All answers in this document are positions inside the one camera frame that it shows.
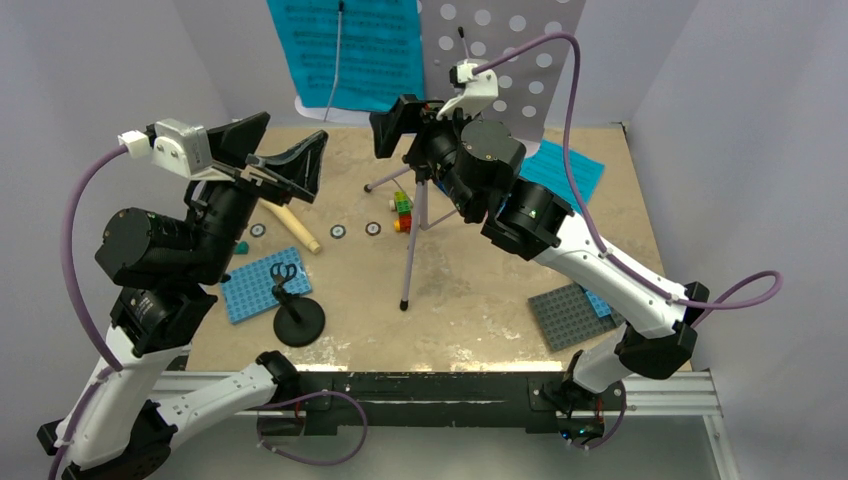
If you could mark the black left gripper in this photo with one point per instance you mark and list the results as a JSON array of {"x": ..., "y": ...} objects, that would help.
[{"x": 297, "y": 168}]

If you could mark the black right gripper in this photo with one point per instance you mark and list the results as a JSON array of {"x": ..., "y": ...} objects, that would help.
[{"x": 409, "y": 115}]

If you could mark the cream microphone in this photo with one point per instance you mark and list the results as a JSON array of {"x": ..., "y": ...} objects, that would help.
[{"x": 294, "y": 226}]

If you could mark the teal sheet music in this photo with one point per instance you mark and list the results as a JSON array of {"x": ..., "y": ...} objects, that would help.
[
  {"x": 351, "y": 55},
  {"x": 547, "y": 167}
]

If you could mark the black microphone desk stand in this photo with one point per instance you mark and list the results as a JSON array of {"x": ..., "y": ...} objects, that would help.
[{"x": 299, "y": 321}]

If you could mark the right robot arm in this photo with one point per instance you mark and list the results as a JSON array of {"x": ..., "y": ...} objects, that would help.
[{"x": 478, "y": 161}]

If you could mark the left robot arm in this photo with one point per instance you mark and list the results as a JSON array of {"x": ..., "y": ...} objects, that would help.
[{"x": 164, "y": 268}]

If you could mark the dark blue poker chip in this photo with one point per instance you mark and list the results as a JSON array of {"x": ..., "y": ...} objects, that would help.
[{"x": 257, "y": 230}]

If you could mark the colourful toy brick car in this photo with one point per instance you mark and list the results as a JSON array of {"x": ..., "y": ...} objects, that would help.
[{"x": 401, "y": 206}]

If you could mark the teal curved block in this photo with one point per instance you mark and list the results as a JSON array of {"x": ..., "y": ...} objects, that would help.
[{"x": 242, "y": 248}]

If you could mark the light blue brick baseplate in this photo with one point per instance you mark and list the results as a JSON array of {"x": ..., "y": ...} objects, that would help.
[{"x": 248, "y": 292}]

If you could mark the grey brick baseplate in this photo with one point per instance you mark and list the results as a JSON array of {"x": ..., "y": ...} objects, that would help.
[{"x": 566, "y": 318}]

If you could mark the light blue brick plate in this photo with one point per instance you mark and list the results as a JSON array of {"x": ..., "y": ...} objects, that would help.
[{"x": 600, "y": 307}]

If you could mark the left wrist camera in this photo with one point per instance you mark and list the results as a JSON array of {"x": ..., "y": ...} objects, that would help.
[{"x": 176, "y": 147}]

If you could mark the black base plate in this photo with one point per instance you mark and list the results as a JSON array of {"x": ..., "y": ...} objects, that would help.
[{"x": 534, "y": 402}]

